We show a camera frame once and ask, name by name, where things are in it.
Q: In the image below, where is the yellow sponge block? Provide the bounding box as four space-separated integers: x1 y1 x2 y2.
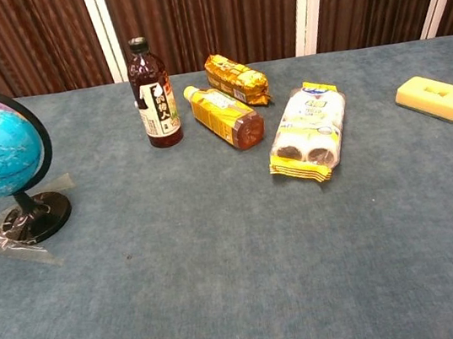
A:
391 70 453 132

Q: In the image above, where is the yellow tea bottle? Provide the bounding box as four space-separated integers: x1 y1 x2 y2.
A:
181 74 269 159

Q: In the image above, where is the white and yellow roll pack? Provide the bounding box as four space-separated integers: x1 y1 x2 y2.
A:
257 76 358 191

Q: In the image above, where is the clear adhesive tape strip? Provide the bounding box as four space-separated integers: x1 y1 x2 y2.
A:
0 171 84 256
0 223 65 276

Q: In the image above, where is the gold foil snack pack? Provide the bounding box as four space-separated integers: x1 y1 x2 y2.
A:
202 46 274 115

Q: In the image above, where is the brown ribbed partition screen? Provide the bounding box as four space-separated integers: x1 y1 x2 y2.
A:
0 0 453 104

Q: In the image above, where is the blue felt table mat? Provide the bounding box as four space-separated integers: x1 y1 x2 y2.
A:
0 32 453 339

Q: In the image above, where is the dark glass bottle white label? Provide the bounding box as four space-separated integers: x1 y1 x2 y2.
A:
122 32 186 153

